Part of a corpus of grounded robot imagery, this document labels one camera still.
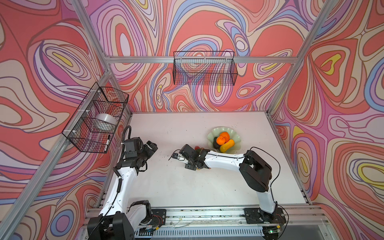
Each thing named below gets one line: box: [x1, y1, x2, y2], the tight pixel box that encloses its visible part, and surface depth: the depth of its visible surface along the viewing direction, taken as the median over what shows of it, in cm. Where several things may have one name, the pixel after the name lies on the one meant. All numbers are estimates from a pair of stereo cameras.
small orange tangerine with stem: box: [216, 136, 226, 146], surface depth 95 cm
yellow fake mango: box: [219, 139, 235, 153], surface depth 98 cm
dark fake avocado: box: [213, 136, 221, 149], surface depth 98 cm
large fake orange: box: [220, 131, 230, 143], surface depth 103 cm
